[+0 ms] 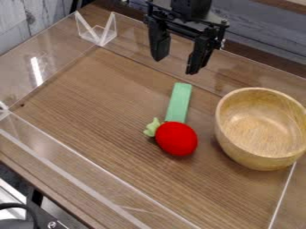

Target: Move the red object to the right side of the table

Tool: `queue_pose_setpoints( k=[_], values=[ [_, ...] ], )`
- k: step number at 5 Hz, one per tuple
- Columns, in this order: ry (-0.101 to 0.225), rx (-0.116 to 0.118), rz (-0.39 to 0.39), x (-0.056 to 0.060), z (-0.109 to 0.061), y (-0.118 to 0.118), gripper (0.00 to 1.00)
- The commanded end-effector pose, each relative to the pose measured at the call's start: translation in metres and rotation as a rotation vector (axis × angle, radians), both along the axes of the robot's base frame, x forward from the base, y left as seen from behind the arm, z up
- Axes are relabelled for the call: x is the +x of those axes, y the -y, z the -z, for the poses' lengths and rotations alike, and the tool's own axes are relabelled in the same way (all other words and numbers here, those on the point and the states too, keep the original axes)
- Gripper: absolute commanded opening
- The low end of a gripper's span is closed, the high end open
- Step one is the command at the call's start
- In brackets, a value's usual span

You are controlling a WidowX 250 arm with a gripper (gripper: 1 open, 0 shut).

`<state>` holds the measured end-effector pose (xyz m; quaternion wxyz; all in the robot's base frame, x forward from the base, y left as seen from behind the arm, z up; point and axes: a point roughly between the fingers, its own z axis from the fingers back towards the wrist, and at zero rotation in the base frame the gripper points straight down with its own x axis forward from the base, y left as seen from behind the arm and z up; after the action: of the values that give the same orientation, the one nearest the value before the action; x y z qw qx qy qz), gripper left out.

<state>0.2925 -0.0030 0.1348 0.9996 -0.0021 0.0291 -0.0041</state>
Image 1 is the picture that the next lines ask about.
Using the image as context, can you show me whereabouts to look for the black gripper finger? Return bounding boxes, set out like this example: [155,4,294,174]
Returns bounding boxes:
[148,17,171,62]
[185,36,215,75]

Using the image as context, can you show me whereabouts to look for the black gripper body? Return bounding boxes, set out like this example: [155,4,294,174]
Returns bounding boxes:
[144,0,230,49]

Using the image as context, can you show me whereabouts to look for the red plush strawberry toy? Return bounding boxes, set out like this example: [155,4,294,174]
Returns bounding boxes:
[143,117,197,157]

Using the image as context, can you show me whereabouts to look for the green rectangular foam block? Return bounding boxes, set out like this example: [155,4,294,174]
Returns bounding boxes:
[164,82,192,123]

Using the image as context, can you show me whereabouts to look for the light wooden bowl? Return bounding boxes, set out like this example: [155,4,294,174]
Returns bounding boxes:
[215,88,306,171]

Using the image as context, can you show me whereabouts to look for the clear acrylic table barrier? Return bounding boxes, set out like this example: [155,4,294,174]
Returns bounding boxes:
[0,102,199,229]

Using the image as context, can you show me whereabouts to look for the clear acrylic corner bracket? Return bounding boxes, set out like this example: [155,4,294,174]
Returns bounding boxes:
[73,12,117,47]

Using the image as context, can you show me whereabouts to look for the black table clamp bracket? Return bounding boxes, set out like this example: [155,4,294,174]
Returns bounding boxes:
[26,188,83,229]

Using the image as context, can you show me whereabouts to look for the black cable under table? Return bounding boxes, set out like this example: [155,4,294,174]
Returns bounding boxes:
[0,202,40,229]

